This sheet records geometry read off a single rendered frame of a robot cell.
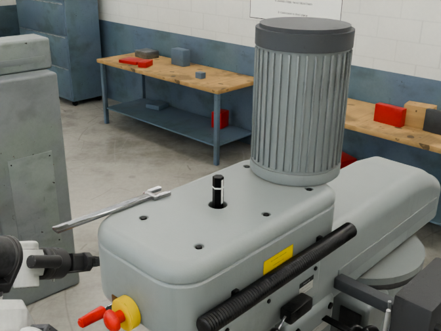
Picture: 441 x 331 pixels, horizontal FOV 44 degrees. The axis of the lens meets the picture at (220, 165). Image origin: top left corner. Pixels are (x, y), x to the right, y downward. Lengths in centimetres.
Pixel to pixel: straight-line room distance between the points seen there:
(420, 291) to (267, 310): 31
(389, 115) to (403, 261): 345
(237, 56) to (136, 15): 192
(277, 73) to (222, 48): 571
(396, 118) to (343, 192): 350
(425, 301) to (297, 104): 45
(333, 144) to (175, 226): 38
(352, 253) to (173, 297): 60
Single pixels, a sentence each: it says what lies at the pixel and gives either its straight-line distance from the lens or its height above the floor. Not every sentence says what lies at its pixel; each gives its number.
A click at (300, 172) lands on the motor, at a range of 114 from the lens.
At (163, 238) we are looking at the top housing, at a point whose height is 189.
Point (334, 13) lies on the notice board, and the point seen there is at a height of 168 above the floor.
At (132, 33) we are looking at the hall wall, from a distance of 808.
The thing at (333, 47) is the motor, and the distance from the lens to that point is 108.
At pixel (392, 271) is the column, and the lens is 153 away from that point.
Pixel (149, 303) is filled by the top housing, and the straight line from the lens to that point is 94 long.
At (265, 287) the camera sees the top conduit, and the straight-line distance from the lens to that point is 99.
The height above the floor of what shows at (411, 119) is 95.
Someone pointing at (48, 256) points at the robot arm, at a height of 158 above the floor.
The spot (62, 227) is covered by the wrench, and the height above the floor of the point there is 190.
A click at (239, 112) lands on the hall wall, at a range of 676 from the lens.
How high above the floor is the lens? 237
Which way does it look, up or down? 23 degrees down
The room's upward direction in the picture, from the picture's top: 1 degrees clockwise
